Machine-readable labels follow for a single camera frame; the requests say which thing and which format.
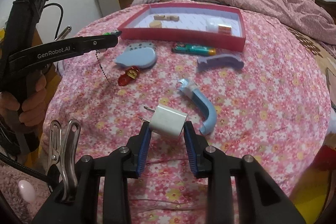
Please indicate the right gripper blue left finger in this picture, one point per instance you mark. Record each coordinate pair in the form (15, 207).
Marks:
(143, 143)

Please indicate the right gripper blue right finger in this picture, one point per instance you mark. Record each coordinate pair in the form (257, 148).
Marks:
(191, 144)

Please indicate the white wall plug adapter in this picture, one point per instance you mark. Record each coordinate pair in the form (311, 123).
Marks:
(166, 121)

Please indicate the light blue curved handle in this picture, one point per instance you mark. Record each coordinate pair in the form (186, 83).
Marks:
(192, 91)

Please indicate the red figure keychain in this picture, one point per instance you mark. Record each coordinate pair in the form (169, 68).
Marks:
(130, 75)

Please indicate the purple curved handle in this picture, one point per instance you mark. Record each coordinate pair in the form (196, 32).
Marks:
(218, 61)

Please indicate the grey blue oval plate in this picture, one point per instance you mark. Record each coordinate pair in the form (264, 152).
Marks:
(141, 55)

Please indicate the green troll keychain figure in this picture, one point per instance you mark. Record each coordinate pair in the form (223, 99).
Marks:
(115, 33)

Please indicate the green yellow lighter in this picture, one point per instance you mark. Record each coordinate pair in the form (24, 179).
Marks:
(193, 49)

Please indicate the white orange medicine bottle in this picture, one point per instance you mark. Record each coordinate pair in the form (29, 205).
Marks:
(215, 26)

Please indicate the notched wooden puzzle bar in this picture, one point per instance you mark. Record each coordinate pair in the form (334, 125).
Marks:
(173, 18)

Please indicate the person's left hand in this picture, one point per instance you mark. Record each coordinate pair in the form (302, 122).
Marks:
(28, 114)

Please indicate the pink floral bed sheet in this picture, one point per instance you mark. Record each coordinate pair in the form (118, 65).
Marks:
(276, 109)

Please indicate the right gripper metal clip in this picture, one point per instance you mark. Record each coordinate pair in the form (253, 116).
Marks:
(62, 151)

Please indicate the red shallow cardboard box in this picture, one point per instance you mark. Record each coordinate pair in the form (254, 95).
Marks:
(191, 27)

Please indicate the pink slipper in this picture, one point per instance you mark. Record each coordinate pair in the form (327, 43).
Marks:
(27, 191)

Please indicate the brown patterned bed cover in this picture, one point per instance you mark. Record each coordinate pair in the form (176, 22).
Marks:
(324, 56)

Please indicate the dark wooden headboard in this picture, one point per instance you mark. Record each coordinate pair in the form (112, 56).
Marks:
(328, 6)

